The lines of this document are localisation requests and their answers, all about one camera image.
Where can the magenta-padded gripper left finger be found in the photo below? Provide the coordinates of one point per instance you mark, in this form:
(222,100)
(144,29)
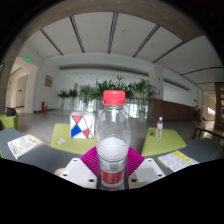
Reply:
(75,173)

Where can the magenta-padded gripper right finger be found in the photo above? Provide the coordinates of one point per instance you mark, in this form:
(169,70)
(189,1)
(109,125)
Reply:
(148,173)

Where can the clear red-capped water bottle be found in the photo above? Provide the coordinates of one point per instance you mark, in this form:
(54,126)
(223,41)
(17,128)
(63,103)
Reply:
(112,150)

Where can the wide lime green ottoman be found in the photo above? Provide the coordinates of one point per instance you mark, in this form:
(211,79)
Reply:
(70,145)

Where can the yellow and white brochure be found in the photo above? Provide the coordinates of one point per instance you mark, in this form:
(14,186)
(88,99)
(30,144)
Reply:
(176,160)

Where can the small lime green ottoman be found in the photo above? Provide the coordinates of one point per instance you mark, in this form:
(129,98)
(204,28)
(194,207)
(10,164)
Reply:
(166,145)

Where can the flat round red coaster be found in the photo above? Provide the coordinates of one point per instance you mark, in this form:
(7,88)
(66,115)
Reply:
(115,189)

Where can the small clear plastic bottle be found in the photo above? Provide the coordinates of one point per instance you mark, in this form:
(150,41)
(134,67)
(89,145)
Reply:
(159,128)

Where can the red blue white patterned cube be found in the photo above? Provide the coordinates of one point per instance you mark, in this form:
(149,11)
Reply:
(81,126)

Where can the colourful printed magazine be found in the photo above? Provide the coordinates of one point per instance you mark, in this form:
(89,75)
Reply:
(23,145)

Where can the brown wooden counter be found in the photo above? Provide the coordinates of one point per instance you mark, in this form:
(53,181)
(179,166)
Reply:
(171,110)

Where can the red fire extinguisher box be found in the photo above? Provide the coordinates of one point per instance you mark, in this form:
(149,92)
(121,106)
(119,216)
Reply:
(43,106)

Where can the wooden bench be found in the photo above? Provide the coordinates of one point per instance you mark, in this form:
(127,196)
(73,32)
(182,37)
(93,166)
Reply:
(210,130)

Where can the person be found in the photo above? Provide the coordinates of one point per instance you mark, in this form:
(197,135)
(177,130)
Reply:
(196,108)

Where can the group of potted green plants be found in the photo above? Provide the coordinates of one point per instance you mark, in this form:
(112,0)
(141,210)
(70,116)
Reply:
(86,91)

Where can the lime green seat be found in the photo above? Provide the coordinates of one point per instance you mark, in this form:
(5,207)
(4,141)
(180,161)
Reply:
(8,122)

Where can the black bag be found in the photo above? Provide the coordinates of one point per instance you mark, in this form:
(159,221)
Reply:
(11,112)

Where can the wooden shelf unit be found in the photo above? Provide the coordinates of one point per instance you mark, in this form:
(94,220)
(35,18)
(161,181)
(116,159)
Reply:
(220,106)

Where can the green exit sign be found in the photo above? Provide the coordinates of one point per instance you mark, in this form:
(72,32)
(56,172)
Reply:
(28,59)

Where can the framed wall picture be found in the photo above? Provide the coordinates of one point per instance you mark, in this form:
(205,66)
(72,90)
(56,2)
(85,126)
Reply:
(49,81)

